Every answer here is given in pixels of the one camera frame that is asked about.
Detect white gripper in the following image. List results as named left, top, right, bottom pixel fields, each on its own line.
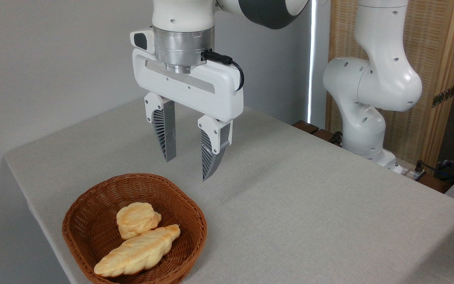
left=132, top=48, right=245, bottom=182

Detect small round bread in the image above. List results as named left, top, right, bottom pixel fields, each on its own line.
left=116, top=202, right=162, bottom=240

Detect long braided bread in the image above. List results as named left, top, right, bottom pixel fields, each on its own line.
left=94, top=224, right=181, bottom=277

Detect dark wooden slat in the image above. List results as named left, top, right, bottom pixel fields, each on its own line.
left=292, top=120, right=320, bottom=135
left=314, top=129, right=342, bottom=147

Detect brown wicker basket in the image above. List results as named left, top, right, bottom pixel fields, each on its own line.
left=62, top=173, right=208, bottom=284

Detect brass hinge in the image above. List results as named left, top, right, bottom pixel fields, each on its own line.
left=432, top=84, right=454, bottom=108

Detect wooden woven screen panel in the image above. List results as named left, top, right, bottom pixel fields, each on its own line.
left=326, top=0, right=454, bottom=171

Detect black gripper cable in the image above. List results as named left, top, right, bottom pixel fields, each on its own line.
left=202, top=49, right=246, bottom=92

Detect white camera box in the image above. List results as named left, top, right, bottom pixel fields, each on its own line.
left=130, top=27, right=156, bottom=55

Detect blue and black cables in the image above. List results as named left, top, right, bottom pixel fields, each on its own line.
left=423, top=159, right=454, bottom=187

